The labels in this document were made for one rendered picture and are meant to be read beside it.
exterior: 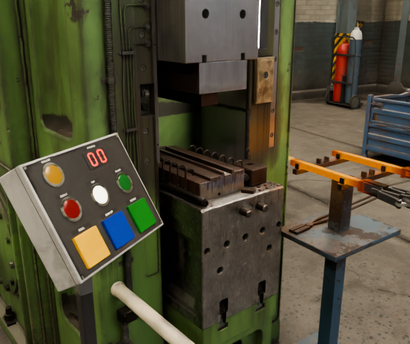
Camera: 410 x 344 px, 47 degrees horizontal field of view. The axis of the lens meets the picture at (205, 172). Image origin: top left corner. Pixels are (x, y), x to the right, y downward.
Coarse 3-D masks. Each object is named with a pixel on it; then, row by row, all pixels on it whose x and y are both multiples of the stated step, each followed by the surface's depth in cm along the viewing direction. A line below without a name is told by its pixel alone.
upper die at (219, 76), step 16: (160, 64) 157; (176, 64) 150; (192, 64) 144; (208, 64) 144; (224, 64) 147; (240, 64) 152; (160, 80) 159; (176, 80) 152; (192, 80) 145; (208, 80) 145; (224, 80) 149; (240, 80) 153
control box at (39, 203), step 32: (64, 160) 108; (128, 160) 126; (32, 192) 98; (64, 192) 104; (128, 192) 121; (32, 224) 100; (64, 224) 101; (96, 224) 108; (160, 224) 126; (64, 256) 99; (64, 288) 102
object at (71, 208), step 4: (68, 200) 104; (72, 200) 105; (64, 204) 103; (68, 204) 103; (72, 204) 104; (76, 204) 105; (64, 208) 102; (68, 208) 103; (72, 208) 104; (76, 208) 105; (68, 212) 103; (72, 212) 103; (76, 212) 104; (68, 216) 102; (72, 216) 103; (76, 216) 104
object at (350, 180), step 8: (296, 160) 182; (304, 168) 178; (312, 168) 174; (320, 168) 173; (328, 176) 169; (336, 176) 166; (344, 176) 164; (352, 184) 160; (360, 184) 156; (376, 184) 152; (384, 184) 152; (368, 192) 156
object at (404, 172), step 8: (336, 152) 194; (344, 152) 193; (352, 160) 189; (360, 160) 185; (368, 160) 182; (376, 160) 182; (392, 168) 174; (400, 168) 173; (408, 168) 171; (400, 176) 171; (408, 176) 170
